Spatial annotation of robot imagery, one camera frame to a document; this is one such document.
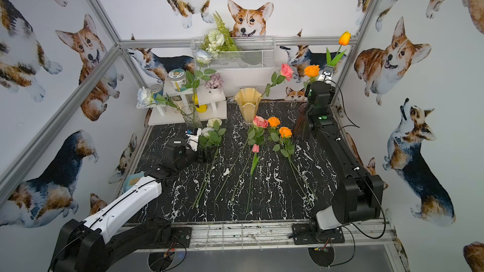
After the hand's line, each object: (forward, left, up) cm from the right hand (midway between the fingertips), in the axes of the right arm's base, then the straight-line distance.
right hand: (334, 76), depth 73 cm
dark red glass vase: (+4, +7, -36) cm, 37 cm away
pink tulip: (-10, +32, -38) cm, 51 cm away
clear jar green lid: (+13, +68, -9) cm, 70 cm away
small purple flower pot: (+16, +52, -16) cm, 57 cm away
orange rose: (-9, +15, -39) cm, 43 cm away
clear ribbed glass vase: (+1, +64, -24) cm, 68 cm away
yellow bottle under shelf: (+15, +63, -33) cm, 73 cm away
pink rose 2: (+4, +29, -34) cm, 45 cm away
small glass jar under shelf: (+1, +67, -15) cm, 69 cm away
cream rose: (-5, +55, -37) cm, 67 cm away
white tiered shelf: (+19, +86, -39) cm, 96 cm away
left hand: (-14, +52, -22) cm, 59 cm away
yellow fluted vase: (+13, +35, -24) cm, 44 cm away
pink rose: (+10, +17, -5) cm, 20 cm away
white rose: (-5, +75, -5) cm, 76 cm away
